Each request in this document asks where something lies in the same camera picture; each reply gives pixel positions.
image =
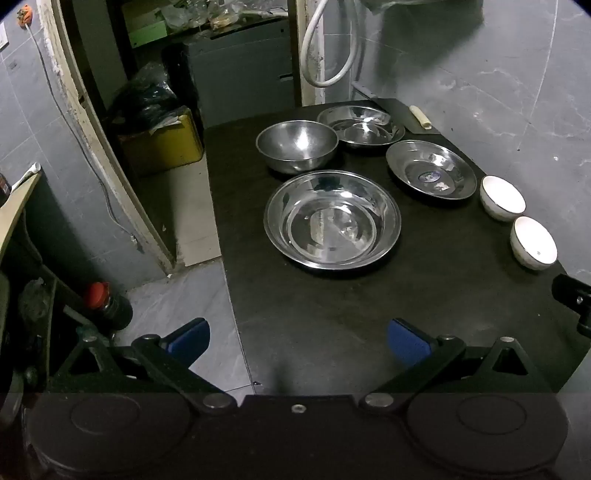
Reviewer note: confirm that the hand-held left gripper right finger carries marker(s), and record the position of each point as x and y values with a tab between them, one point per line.
407	340

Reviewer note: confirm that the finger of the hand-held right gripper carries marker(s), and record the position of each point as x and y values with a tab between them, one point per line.
572	295

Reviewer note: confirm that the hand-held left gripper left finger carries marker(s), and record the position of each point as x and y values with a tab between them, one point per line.
189	340

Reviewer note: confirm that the white ceramic bowl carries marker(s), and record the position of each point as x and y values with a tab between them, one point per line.
502	196
533	242

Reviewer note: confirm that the large steel basin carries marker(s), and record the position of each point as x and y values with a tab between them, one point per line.
332	221

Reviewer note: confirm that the steel plate with sticker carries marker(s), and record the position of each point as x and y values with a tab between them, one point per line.
431	170

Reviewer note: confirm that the plain steel plate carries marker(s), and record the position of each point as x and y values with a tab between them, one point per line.
362	125

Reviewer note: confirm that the deep steel bowl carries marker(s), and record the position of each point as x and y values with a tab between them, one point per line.
295	146

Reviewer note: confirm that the red-capped bottle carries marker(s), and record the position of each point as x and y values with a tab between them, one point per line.
104	300

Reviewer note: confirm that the yellow box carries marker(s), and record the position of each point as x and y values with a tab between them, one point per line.
161	145

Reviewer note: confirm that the wooden board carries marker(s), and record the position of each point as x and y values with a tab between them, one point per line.
16	207

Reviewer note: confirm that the cream paper roll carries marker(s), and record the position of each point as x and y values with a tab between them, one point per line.
420	117

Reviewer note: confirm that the white spoon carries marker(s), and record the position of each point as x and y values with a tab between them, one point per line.
27	174

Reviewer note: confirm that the black plastic bag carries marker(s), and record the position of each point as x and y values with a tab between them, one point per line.
143	94

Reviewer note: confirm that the grey cabinet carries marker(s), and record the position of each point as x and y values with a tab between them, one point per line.
240	74

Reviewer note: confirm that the green box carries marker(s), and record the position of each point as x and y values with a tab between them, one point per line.
147	31

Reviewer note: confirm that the clear plastic bag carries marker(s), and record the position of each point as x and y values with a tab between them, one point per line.
182	16

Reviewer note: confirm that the orange plug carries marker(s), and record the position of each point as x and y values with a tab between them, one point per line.
24	14

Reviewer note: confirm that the worn white door frame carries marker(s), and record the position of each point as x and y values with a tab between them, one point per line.
92	138

